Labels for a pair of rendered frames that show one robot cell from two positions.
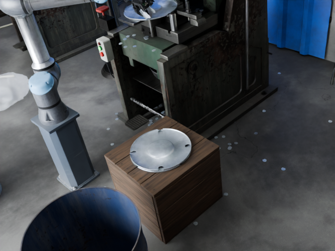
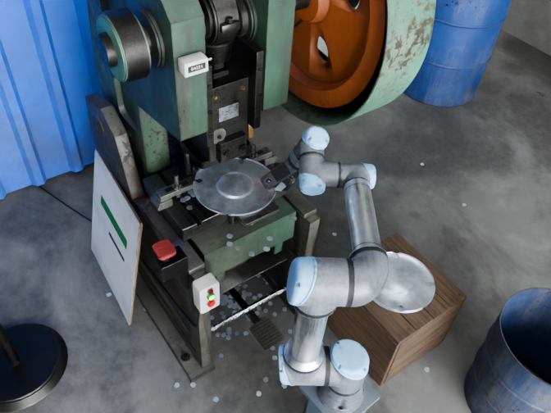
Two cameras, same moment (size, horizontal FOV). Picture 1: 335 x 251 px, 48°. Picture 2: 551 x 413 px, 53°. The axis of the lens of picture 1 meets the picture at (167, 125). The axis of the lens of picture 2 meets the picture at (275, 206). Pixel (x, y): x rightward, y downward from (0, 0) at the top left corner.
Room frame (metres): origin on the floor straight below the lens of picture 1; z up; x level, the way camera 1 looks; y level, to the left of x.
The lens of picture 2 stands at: (1.93, 1.36, 2.10)
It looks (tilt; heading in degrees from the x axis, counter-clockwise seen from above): 46 degrees down; 267
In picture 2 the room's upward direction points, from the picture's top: 5 degrees clockwise
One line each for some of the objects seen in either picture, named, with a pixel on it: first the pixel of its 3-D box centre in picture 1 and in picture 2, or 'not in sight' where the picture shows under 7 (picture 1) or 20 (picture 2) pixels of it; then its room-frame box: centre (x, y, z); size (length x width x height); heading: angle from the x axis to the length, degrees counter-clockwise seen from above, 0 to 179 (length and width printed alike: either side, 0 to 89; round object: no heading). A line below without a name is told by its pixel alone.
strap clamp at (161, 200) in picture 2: not in sight; (175, 187); (2.21, -0.02, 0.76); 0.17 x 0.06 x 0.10; 36
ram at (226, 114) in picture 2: not in sight; (221, 111); (2.05, -0.09, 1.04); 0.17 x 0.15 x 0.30; 126
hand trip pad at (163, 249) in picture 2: (103, 13); (165, 255); (2.21, 0.26, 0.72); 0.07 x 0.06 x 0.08; 126
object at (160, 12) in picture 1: (150, 8); (234, 184); (2.00, -0.02, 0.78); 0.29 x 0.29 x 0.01
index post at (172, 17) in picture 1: (173, 21); not in sight; (1.86, -0.12, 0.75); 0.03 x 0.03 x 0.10; 36
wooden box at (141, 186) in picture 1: (165, 176); (389, 306); (1.35, 0.05, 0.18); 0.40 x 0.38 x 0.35; 125
